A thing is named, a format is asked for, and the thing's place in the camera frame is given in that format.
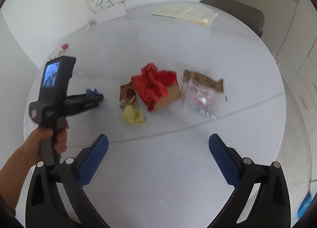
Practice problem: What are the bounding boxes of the dark grey chair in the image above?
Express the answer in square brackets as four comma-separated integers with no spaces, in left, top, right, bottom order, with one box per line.
[200,0,264,37]

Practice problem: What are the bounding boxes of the red white small box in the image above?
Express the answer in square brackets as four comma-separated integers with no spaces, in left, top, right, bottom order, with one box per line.
[49,43,69,60]

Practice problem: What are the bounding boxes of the clear brown plastic bag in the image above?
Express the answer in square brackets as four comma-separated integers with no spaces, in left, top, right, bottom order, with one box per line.
[181,69,227,120]

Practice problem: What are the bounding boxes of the brown cardboard piece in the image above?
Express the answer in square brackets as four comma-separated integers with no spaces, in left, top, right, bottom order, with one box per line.
[148,82,182,112]

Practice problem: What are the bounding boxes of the white card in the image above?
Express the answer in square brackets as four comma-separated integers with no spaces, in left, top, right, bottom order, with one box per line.
[94,4,126,25]

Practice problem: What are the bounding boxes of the red paper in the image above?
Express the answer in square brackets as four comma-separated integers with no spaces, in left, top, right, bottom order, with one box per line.
[131,63,178,110]

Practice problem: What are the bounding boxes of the yellow paper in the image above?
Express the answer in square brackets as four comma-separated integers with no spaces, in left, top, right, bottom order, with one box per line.
[121,105,147,126]

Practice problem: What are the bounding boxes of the person left hand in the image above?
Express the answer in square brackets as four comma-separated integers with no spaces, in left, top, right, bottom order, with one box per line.
[20,119,70,166]

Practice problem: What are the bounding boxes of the beige cabinet with drawers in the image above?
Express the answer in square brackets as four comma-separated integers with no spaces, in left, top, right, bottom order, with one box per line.
[215,0,317,169]

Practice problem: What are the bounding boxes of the brown snack wrapper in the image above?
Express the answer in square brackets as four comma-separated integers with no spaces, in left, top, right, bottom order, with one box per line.
[119,82,136,109]

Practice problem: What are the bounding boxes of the blue wrapper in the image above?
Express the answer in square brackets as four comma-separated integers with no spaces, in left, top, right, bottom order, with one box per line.
[85,89,99,96]

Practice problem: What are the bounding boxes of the blue plastic bag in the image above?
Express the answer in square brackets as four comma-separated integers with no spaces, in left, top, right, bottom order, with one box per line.
[297,192,312,219]

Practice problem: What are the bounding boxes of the open yellow notebook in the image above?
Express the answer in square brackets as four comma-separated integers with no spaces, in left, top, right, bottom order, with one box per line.
[152,5,219,26]

